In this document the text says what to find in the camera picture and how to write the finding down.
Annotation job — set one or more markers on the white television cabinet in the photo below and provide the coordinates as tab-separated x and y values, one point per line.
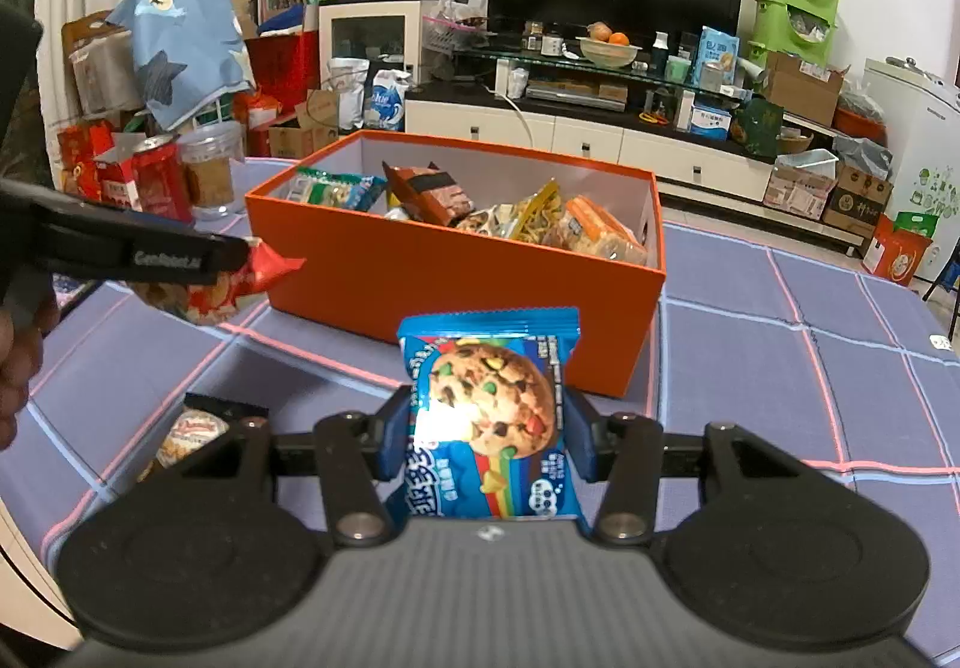
600	139

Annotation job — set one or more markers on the brown cardboard carton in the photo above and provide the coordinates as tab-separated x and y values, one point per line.
859	199

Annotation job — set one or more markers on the pale cardboard carton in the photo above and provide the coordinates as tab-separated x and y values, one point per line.
799	188

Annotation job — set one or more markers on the green white snack packet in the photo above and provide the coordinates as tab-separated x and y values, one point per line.
334	189

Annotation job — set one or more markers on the dark green bag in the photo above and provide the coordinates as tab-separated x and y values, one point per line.
757	128

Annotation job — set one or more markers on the blue tissue box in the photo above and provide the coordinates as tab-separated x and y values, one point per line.
710	122

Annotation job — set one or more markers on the red cracker packet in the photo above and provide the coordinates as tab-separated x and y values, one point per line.
225	294

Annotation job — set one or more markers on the clear mixed snack packet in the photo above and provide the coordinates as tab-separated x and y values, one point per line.
487	220

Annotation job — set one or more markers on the brown cookie packet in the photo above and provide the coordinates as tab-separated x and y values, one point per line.
435	195

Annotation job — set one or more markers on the orange cracker packet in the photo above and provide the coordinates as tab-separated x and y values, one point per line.
600	229

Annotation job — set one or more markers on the white glass door cabinet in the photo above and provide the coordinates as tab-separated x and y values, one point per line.
367	53

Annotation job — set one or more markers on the person's left hand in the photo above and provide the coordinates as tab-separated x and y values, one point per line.
19	383

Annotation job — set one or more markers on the red cartons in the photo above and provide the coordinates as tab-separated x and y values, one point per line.
105	173

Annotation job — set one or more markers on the large red box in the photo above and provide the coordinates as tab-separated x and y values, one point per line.
281	68

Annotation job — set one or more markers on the white washing machine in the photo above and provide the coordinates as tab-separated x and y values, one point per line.
919	143

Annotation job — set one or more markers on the green cup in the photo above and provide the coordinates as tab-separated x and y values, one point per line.
677	68

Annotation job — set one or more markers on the silver media player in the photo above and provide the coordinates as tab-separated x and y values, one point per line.
576	95

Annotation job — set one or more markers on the orange storage box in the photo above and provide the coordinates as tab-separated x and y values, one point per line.
465	293

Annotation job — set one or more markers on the blue white snack bag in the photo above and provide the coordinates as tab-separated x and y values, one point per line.
718	59

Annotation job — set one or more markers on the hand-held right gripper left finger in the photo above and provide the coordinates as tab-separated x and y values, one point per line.
391	444

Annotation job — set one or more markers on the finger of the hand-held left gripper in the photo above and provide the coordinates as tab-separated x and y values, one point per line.
187	259

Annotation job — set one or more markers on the clear plastic jar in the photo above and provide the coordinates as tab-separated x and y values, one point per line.
211	173

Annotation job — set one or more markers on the blue cookie packet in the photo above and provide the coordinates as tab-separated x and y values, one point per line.
487	405

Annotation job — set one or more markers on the fruit bowl with oranges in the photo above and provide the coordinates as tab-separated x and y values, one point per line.
609	49

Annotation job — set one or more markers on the blue white plastic bag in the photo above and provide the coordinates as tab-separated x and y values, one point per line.
386	101

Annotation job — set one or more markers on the purple checked tablecloth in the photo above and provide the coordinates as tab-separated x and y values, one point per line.
750	375

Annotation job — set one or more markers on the dark bottle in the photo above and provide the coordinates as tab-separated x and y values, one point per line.
660	53

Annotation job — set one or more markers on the yellow snack packet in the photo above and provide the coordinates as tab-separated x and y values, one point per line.
540	210

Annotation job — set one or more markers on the red drink can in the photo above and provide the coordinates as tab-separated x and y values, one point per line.
166	184

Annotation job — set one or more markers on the blue star print cloth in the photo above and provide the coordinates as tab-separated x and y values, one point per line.
180	53

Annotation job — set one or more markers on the orange gift bag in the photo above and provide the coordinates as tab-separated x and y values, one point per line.
898	255

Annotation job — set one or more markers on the green stacking bins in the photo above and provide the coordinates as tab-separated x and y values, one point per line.
795	15

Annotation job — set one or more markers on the black cookie packet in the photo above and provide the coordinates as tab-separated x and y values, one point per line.
195	432

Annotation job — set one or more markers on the open cardboard box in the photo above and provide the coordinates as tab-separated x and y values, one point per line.
802	90

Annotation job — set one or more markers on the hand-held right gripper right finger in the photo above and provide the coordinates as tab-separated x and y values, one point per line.
577	441

